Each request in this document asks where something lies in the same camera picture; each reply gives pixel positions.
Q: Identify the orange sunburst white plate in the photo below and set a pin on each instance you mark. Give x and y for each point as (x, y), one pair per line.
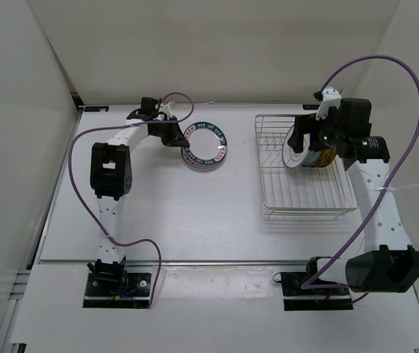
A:
(198, 166)

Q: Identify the dark blue rim plate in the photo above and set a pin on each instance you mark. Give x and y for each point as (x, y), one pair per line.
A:
(208, 143)

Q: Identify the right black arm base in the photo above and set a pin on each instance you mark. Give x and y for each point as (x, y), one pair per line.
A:
(322, 299)

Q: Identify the dark blue label sticker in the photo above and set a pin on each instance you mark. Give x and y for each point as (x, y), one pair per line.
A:
(310, 106)

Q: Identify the yellow patterned plate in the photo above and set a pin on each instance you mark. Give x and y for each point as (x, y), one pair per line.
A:
(324, 159)
(331, 156)

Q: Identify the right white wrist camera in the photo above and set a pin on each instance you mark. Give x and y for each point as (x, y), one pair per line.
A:
(327, 97)

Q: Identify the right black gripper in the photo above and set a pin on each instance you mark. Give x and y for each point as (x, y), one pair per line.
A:
(303, 124)

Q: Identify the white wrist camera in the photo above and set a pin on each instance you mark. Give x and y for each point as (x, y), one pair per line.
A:
(166, 110)
(327, 97)

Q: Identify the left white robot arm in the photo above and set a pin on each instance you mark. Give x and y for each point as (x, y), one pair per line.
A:
(111, 180)

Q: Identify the metal wire dish rack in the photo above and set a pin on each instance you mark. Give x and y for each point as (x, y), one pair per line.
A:
(297, 193)

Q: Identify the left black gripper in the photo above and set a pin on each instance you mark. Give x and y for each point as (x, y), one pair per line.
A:
(176, 137)

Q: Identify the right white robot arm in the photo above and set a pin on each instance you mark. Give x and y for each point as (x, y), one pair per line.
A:
(379, 257)

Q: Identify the left dark label sticker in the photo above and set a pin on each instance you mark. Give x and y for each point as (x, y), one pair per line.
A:
(96, 109)

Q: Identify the white plate teal line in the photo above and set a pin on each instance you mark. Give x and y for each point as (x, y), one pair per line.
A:
(293, 159)

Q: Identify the aluminium table rail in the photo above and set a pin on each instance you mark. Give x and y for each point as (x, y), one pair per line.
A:
(173, 263)

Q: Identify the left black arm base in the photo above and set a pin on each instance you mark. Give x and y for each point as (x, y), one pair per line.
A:
(136, 288)

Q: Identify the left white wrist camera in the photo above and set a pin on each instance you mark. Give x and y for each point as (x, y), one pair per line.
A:
(166, 110)

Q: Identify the light blue patterned plate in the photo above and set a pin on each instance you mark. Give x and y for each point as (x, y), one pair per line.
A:
(311, 158)

